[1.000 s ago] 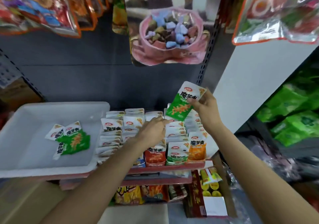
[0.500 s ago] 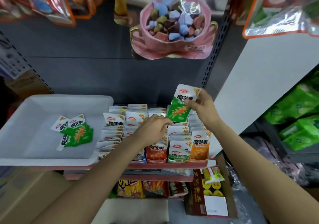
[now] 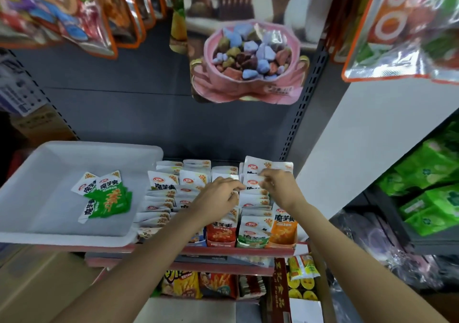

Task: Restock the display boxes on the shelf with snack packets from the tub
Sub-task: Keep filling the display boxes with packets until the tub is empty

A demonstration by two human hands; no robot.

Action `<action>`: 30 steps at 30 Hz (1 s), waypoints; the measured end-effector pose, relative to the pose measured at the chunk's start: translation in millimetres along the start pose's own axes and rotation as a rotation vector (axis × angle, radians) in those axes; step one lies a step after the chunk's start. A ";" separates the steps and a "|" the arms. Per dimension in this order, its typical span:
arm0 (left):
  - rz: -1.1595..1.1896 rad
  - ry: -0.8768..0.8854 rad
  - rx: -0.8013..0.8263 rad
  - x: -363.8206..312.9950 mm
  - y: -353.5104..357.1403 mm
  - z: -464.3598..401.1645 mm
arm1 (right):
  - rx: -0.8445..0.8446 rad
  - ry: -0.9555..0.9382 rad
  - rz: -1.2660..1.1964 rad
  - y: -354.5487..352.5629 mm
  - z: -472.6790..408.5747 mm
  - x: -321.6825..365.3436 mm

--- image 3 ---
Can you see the person's right hand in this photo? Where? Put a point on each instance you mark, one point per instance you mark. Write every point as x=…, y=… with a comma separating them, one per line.
x=283, y=188

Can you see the person's left hand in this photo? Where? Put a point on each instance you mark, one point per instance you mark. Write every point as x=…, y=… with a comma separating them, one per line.
x=215, y=201

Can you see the blue konjac snack packet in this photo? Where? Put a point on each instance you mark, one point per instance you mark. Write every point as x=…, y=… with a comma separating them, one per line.
x=193, y=179

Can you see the red konjac snack packet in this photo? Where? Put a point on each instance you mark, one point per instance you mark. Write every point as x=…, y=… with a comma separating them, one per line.
x=221, y=233

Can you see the blue display box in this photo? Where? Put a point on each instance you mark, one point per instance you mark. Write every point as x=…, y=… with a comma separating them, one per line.
x=193, y=175

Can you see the orange snack packet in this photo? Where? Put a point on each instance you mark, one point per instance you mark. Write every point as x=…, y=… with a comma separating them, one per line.
x=283, y=229

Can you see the red display box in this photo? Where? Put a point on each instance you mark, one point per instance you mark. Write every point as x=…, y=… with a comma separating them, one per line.
x=221, y=241

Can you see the orange display box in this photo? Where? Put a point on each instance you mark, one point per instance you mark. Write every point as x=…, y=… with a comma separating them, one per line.
x=283, y=240

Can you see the green display box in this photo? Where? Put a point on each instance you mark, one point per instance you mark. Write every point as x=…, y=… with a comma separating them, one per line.
x=253, y=244

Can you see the gold display box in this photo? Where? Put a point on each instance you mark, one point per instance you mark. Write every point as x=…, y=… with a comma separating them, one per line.
x=161, y=179

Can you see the pile of snack packets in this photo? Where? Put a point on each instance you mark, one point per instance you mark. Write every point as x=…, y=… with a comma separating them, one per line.
x=104, y=197

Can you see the white plastic bin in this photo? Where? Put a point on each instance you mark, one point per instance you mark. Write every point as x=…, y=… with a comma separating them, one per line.
x=43, y=197

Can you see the person's left forearm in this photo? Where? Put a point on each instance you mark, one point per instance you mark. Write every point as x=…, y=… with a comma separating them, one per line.
x=122, y=276

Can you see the person's right forearm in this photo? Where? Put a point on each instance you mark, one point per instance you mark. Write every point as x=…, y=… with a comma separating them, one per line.
x=366, y=269

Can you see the hanging yellow green snack bags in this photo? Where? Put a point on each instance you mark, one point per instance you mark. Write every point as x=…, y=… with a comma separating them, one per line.
x=178, y=25

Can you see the plain brown cardboard carton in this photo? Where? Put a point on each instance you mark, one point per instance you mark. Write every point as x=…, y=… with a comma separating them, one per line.
x=43, y=124

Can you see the orange-edged clear candy bag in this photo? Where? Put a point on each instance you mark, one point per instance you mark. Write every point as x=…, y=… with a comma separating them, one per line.
x=409, y=25

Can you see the white blue carton box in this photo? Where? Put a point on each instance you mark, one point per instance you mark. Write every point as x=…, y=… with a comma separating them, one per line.
x=18, y=89

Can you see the row of orange chip bags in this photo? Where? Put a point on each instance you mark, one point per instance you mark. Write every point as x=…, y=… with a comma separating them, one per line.
x=204, y=285

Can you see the hanging pink candy bag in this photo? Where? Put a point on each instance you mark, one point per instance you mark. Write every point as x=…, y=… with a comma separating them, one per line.
x=247, y=82

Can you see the dark red white-label carton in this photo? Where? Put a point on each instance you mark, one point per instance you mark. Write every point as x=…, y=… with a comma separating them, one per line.
x=280, y=301

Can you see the black plastic wrapped bundle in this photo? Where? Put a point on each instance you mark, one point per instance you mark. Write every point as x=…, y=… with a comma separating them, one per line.
x=387, y=254

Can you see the stack of green packs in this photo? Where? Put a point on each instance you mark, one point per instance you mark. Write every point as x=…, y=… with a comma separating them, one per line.
x=423, y=190

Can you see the orange trimmed colourful candy bag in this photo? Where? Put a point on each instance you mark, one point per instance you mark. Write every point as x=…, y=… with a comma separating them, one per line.
x=57, y=7

